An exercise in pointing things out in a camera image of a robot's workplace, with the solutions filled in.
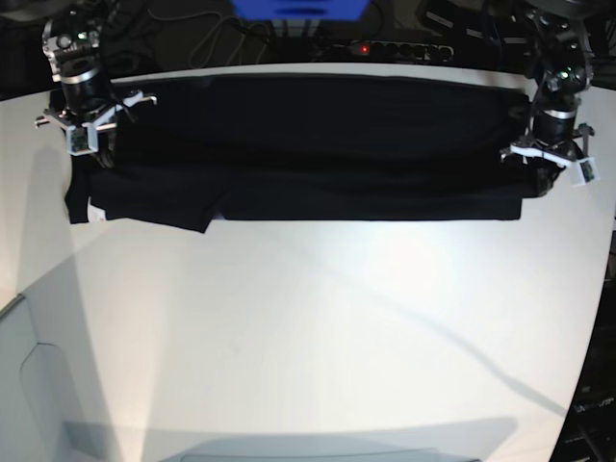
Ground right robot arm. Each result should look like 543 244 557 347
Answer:
35 1 158 168

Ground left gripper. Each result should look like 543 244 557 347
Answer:
500 109 595 197

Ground blue plastic box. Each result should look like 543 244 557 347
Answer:
231 0 370 21

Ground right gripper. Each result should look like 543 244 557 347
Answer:
34 66 158 169

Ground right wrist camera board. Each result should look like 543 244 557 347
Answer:
65 125 99 156

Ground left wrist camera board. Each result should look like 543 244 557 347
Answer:
570 157 600 187

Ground black T-shirt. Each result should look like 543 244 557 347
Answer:
64 74 538 232

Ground black power strip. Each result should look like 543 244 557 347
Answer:
327 40 454 64

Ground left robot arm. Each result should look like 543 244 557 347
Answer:
501 1 598 196

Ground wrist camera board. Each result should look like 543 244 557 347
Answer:
570 157 600 187
65 125 99 156

